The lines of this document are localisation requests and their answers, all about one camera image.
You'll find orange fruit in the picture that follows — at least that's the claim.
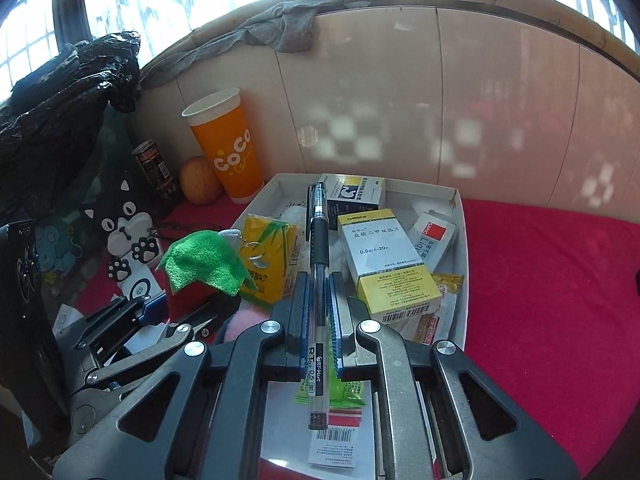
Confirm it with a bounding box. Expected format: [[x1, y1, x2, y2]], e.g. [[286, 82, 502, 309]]
[[179, 156, 224, 206]]

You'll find cat print bag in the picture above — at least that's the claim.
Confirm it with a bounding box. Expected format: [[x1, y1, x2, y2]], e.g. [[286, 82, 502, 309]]
[[35, 108, 162, 286]]

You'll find grey liquid sealant box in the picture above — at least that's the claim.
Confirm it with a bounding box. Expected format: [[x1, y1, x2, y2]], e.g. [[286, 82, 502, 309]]
[[408, 211, 457, 272]]

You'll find yellow bamboo tissue pack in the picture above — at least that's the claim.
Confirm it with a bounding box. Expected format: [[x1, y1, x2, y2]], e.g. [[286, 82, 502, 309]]
[[240, 214, 299, 309]]

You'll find red cloth table mat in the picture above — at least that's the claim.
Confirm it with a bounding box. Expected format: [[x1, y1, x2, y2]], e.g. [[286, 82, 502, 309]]
[[74, 198, 640, 480]]

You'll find green wet wipe packet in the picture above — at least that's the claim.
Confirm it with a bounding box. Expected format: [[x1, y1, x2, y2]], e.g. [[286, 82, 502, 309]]
[[294, 378, 364, 410]]

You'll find red chili plush keychain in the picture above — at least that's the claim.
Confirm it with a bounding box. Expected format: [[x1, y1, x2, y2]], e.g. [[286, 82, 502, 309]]
[[157, 229, 272, 322]]

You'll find white yellow medicine box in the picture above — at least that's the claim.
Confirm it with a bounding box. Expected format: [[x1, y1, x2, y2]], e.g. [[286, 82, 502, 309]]
[[337, 208, 442, 324]]

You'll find pink plush pig toy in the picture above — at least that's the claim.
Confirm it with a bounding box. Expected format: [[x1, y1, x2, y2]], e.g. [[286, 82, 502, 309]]
[[222, 308, 270, 342]]

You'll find white plush dog toy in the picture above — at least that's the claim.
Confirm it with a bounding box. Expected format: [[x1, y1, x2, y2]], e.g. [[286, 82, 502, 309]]
[[279, 205, 348, 276]]

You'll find grey rag on sill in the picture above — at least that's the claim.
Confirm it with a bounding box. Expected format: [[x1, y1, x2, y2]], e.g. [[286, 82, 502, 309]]
[[140, 0, 370, 89]]

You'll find orange coco paper cup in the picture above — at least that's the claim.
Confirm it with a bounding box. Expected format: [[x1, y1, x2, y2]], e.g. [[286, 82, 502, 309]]
[[181, 88, 264, 204]]

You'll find black pen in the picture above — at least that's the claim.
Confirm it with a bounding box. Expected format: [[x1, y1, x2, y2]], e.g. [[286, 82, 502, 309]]
[[306, 182, 330, 431]]

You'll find dark drink can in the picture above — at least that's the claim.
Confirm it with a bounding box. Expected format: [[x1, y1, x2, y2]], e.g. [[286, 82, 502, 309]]
[[131, 139, 182, 209]]

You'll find white cardboard tray box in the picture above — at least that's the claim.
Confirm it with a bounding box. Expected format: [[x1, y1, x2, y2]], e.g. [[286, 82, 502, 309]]
[[209, 174, 438, 479]]

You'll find small white red box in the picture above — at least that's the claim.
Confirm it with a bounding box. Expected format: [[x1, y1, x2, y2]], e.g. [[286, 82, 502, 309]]
[[308, 408, 362, 469]]

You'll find blue white medicine box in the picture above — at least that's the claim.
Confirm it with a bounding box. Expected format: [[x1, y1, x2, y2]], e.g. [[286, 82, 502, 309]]
[[320, 174, 385, 218]]

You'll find black plastic bag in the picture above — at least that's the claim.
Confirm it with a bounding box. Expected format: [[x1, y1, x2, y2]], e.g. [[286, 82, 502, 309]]
[[1, 30, 141, 223]]

